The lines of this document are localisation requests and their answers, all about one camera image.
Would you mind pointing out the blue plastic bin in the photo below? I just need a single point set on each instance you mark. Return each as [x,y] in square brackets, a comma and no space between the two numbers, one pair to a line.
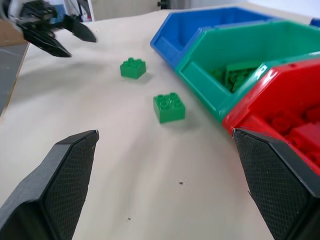
[175,32]

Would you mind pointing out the flat green toy block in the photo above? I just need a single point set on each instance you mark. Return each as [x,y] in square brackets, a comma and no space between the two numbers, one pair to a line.
[240,75]

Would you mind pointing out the brown board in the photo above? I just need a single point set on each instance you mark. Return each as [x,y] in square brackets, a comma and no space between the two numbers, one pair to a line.
[11,32]

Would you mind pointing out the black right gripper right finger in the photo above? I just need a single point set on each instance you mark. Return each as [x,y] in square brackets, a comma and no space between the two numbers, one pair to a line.
[280,185]

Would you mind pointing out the red plastic bin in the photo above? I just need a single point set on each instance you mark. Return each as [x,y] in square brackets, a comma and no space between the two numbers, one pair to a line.
[280,95]

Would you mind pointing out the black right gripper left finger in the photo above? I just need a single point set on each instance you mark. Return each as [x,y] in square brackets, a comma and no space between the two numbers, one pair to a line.
[37,190]

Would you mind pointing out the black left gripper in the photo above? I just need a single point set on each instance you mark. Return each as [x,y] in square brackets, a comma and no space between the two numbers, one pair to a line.
[41,15]

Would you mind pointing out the blue object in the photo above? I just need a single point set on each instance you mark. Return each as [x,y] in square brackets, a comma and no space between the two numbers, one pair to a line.
[315,22]

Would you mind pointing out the red toy block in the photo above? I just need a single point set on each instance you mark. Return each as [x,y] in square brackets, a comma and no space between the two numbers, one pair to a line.
[282,122]
[306,136]

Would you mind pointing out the green plastic bin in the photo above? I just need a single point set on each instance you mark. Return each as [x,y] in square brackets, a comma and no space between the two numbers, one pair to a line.
[207,75]

